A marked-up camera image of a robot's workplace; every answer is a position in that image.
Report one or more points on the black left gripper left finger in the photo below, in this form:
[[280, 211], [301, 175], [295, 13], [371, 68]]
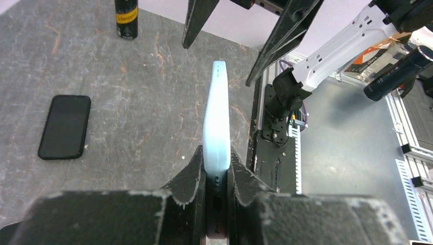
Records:
[[173, 214]]

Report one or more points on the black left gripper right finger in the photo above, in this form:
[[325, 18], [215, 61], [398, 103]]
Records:
[[258, 215]]

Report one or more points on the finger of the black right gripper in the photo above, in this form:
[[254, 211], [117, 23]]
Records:
[[288, 32], [198, 12]]

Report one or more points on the black smartphone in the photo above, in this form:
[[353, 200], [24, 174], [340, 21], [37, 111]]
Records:
[[216, 205]]

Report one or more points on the light blue phone case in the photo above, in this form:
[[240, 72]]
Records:
[[216, 128]]

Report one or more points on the black phone in black case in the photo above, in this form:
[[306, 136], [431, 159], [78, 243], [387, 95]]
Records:
[[65, 128]]

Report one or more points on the black and yellow drink can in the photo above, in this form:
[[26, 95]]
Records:
[[126, 13]]

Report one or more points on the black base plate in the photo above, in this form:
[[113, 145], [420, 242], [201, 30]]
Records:
[[271, 152]]

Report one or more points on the white cable duct rail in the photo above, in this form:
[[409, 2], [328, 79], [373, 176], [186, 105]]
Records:
[[294, 132]]

